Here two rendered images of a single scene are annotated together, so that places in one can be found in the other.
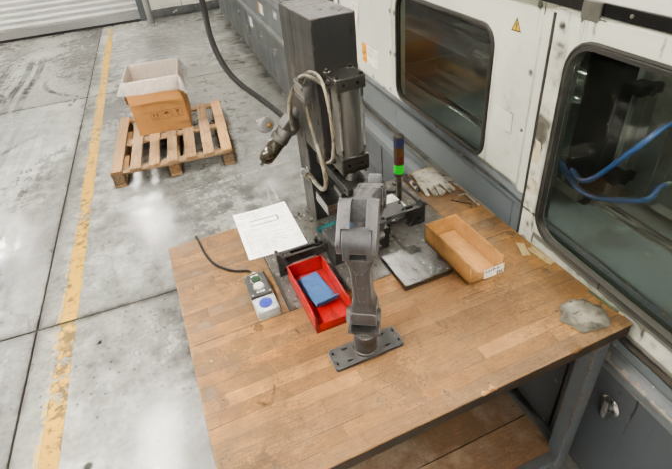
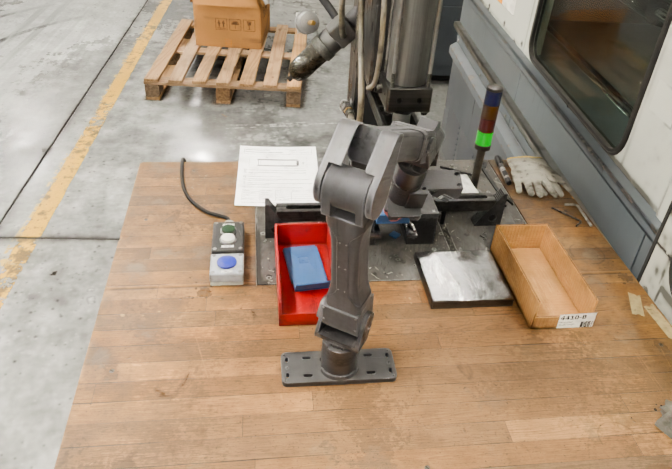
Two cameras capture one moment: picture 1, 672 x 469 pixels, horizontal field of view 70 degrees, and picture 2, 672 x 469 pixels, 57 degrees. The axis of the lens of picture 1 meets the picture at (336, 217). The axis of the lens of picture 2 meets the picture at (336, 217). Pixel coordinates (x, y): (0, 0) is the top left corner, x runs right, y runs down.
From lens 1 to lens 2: 27 cm
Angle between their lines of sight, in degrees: 9
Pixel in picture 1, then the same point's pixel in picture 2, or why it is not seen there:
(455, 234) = (538, 254)
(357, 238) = (348, 182)
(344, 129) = (403, 40)
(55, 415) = not seen: outside the picture
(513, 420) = not seen: outside the picture
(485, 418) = not seen: outside the picture
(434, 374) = (422, 437)
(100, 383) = (34, 322)
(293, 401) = (203, 404)
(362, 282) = (345, 258)
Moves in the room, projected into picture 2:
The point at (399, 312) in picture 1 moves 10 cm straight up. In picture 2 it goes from (409, 334) to (415, 295)
